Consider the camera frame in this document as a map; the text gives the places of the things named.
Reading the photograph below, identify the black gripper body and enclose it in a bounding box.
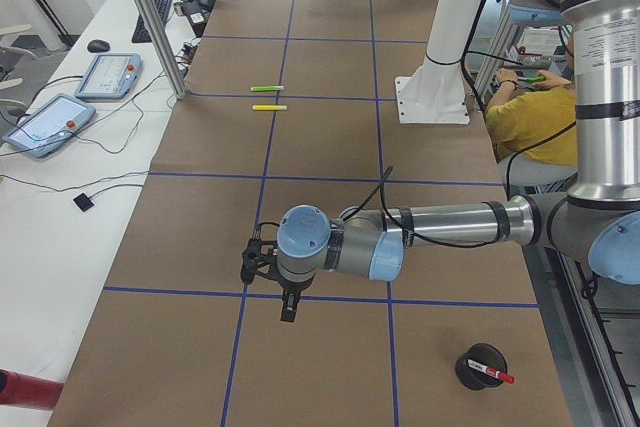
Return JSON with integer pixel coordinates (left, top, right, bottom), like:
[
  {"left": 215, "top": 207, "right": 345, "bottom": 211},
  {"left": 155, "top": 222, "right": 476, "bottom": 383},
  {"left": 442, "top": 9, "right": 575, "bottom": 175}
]
[{"left": 278, "top": 279, "right": 311, "bottom": 297}]

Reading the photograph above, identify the red cylinder bottle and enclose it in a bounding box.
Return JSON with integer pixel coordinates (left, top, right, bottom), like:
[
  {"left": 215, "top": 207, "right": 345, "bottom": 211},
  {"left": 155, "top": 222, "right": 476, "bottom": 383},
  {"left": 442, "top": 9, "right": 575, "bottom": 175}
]
[{"left": 1, "top": 369, "right": 64, "bottom": 411}]

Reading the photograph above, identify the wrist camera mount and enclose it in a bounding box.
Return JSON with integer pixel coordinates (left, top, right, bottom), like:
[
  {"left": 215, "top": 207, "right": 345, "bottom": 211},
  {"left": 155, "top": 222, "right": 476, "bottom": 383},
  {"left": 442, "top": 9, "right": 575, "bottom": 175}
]
[{"left": 240, "top": 238, "right": 280, "bottom": 285}]

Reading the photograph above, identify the aluminium frame post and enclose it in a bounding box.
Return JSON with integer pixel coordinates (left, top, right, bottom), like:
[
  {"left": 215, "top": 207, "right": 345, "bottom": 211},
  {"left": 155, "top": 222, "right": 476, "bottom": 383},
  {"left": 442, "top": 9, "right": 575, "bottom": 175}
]
[{"left": 133, "top": 0, "right": 186, "bottom": 100}]

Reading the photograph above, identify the small black square device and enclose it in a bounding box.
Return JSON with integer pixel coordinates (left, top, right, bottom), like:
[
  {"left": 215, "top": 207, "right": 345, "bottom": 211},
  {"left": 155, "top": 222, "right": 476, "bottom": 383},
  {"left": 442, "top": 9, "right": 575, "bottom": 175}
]
[{"left": 73, "top": 193, "right": 94, "bottom": 212}]

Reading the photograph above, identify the lower blue teach pendant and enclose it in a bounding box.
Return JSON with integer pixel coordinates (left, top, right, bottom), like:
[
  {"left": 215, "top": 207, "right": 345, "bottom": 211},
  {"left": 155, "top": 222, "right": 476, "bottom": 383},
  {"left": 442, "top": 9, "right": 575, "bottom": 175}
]
[{"left": 2, "top": 94, "right": 96, "bottom": 158}]

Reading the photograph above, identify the black keyboard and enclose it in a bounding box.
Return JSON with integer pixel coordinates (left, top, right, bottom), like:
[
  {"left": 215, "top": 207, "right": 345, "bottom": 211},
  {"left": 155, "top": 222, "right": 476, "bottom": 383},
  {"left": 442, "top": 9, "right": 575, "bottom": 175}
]
[{"left": 131, "top": 0, "right": 174, "bottom": 44}]

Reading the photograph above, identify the brown paper table mat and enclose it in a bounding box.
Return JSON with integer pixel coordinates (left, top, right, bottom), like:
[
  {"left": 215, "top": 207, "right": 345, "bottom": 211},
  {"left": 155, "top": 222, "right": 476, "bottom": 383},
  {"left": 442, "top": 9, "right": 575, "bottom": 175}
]
[{"left": 51, "top": 0, "right": 572, "bottom": 426}]

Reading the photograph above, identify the blue teach pendant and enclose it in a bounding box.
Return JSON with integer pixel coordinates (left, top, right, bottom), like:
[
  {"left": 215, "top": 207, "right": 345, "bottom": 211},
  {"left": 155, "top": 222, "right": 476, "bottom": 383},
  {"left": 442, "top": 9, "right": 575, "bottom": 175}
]
[
  {"left": 74, "top": 53, "right": 142, "bottom": 101},
  {"left": 2, "top": 94, "right": 96, "bottom": 158}
]

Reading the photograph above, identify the left black mesh cup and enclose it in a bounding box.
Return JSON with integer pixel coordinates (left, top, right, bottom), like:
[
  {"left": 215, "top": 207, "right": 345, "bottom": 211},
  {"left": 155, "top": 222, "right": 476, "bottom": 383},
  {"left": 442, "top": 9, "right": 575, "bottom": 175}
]
[{"left": 454, "top": 343, "right": 507, "bottom": 391}]

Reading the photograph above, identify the red whiteboard marker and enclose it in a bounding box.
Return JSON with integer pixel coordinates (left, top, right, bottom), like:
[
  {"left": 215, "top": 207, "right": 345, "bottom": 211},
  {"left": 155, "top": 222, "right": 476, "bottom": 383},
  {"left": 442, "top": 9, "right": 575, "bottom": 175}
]
[{"left": 467, "top": 359, "right": 515, "bottom": 384}]

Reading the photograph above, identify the yellow highlighter pen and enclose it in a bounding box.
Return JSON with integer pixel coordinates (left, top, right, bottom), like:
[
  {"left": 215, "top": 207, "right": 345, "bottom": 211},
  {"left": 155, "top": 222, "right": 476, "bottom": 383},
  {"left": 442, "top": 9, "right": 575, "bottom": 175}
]
[{"left": 252, "top": 104, "right": 288, "bottom": 112}]

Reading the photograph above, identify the green highlighter pen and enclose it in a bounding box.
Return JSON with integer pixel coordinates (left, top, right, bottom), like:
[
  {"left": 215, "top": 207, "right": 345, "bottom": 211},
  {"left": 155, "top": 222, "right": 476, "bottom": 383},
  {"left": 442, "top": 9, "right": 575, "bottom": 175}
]
[{"left": 250, "top": 85, "right": 284, "bottom": 93}]

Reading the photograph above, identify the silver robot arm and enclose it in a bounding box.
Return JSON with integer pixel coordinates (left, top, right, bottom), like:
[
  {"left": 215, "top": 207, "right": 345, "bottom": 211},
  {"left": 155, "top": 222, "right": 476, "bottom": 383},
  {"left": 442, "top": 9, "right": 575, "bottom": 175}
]
[{"left": 275, "top": 0, "right": 639, "bottom": 322}]

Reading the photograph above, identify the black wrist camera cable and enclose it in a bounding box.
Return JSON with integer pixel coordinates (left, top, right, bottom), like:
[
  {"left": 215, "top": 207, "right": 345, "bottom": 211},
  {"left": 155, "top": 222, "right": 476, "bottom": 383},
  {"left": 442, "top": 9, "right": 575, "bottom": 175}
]
[{"left": 252, "top": 164, "right": 511, "bottom": 249}]

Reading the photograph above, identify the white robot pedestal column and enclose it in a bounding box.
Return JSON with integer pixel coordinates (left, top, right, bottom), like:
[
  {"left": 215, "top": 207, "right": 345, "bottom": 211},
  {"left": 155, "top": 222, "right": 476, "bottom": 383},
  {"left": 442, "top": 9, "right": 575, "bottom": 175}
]
[{"left": 395, "top": 0, "right": 483, "bottom": 125}]

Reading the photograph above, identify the upper blue teach pendant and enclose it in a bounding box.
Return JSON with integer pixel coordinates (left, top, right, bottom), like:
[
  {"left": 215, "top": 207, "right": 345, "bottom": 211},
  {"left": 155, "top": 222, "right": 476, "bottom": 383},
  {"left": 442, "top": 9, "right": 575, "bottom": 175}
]
[{"left": 74, "top": 53, "right": 142, "bottom": 101}]

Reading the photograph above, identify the black computer mouse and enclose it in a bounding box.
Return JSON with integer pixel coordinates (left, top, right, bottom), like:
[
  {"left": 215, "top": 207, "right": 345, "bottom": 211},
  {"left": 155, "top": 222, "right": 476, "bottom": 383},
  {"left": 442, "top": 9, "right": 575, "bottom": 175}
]
[{"left": 87, "top": 39, "right": 111, "bottom": 53}]

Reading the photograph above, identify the person in yellow shirt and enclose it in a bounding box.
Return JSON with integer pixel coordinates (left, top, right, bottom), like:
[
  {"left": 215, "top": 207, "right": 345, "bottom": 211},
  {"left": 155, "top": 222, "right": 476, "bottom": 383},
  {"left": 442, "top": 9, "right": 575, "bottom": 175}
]
[{"left": 484, "top": 36, "right": 580, "bottom": 167}]

